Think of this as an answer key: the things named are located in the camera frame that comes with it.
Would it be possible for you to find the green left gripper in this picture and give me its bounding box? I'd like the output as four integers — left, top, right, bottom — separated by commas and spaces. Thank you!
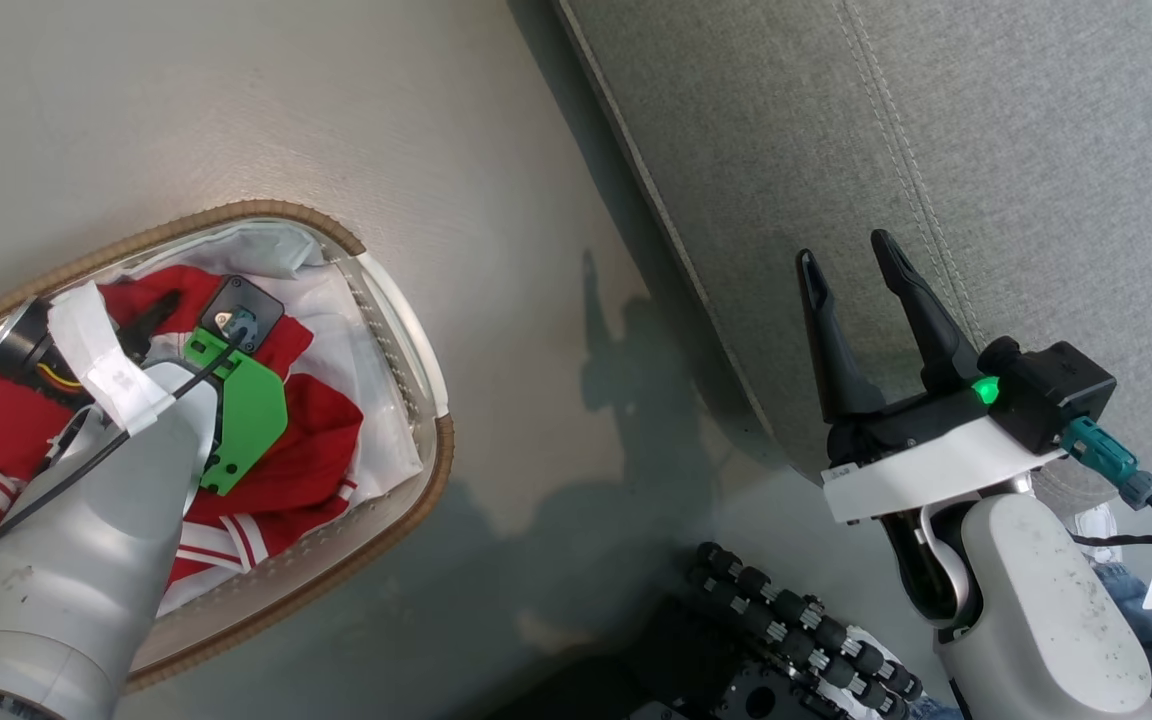
121, 290, 289, 497

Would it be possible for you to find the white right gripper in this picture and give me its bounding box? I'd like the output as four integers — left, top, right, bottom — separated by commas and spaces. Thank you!
796, 229, 1069, 526

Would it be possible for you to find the red garment with white stripes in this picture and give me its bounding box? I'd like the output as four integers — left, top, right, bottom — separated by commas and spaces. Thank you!
0, 265, 365, 587

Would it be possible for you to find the white basket liner cloth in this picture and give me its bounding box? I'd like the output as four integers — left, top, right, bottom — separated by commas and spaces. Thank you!
0, 218, 427, 619

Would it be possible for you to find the white wicker-rimmed laundry basket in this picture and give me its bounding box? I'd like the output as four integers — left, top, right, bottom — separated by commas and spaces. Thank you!
0, 200, 456, 693

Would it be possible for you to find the white tape strip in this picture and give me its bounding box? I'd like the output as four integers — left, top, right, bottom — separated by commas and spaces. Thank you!
46, 282, 177, 435

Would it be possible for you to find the grey fabric sofa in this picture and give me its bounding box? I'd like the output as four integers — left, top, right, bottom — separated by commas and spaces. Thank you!
551, 0, 1152, 521

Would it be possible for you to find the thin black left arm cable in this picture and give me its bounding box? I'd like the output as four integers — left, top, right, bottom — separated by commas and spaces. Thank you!
0, 335, 249, 599

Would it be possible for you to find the teal right camera connector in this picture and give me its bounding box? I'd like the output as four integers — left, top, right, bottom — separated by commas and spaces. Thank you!
1060, 416, 1152, 509

